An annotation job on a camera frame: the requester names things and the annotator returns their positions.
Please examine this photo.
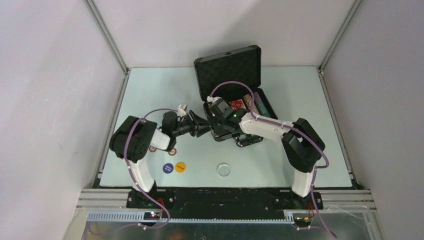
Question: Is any pink brown chip stack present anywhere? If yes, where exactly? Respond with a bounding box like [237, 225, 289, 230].
[243, 94, 260, 115]

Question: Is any red dice set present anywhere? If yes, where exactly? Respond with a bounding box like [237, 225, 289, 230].
[229, 99, 246, 111]

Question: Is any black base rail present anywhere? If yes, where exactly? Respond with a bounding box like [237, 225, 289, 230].
[126, 186, 324, 220]

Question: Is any blue small blind button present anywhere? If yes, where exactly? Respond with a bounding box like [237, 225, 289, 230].
[162, 163, 174, 174]

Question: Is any purple green chip stack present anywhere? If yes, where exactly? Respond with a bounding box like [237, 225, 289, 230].
[253, 92, 271, 118]

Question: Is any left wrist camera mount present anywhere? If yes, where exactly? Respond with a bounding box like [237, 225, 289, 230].
[177, 103, 188, 117]

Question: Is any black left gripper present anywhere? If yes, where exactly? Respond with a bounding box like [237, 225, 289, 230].
[172, 110, 212, 138]

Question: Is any yellow big blind button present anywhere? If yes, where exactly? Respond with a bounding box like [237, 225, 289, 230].
[175, 162, 187, 173]

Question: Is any clear dealer button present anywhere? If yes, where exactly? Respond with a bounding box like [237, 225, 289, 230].
[217, 163, 231, 177]

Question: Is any black poker case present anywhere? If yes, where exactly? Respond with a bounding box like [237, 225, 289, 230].
[193, 44, 279, 148]

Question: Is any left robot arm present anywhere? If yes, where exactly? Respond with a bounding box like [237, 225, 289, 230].
[109, 110, 211, 208]

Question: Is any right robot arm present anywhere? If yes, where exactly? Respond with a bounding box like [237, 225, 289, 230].
[206, 96, 328, 209]

